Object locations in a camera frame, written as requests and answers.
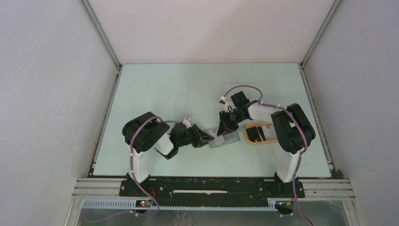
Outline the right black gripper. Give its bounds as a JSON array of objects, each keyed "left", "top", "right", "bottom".
[{"left": 216, "top": 110, "right": 245, "bottom": 137}]

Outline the white vip card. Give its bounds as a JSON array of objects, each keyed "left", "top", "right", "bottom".
[
  {"left": 213, "top": 136, "right": 226, "bottom": 146},
  {"left": 261, "top": 124, "right": 277, "bottom": 141}
]

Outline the orange plastic tray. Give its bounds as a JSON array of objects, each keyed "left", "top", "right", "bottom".
[{"left": 244, "top": 122, "right": 278, "bottom": 145}]

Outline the black VIP card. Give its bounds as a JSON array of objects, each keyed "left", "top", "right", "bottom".
[{"left": 246, "top": 127, "right": 265, "bottom": 143}]

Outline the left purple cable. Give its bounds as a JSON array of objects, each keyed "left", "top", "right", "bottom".
[{"left": 81, "top": 116, "right": 194, "bottom": 224}]

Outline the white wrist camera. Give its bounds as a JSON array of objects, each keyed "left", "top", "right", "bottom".
[
  {"left": 220, "top": 96, "right": 235, "bottom": 113},
  {"left": 182, "top": 116, "right": 192, "bottom": 128}
]

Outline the aluminium frame rail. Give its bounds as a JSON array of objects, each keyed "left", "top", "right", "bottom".
[{"left": 72, "top": 178, "right": 355, "bottom": 211}]

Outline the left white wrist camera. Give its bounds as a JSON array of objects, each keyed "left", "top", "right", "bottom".
[{"left": 182, "top": 116, "right": 192, "bottom": 128}]

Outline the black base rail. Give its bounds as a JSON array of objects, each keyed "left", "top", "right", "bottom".
[{"left": 119, "top": 176, "right": 305, "bottom": 208}]

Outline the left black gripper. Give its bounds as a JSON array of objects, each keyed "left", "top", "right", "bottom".
[{"left": 176, "top": 123, "right": 214, "bottom": 147}]

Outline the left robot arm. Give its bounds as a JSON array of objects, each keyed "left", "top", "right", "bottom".
[{"left": 122, "top": 112, "right": 215, "bottom": 196}]

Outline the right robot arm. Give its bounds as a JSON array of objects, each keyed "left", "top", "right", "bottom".
[{"left": 217, "top": 91, "right": 316, "bottom": 197}]

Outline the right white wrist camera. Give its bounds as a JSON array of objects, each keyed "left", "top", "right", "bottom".
[{"left": 220, "top": 96, "right": 235, "bottom": 113}]

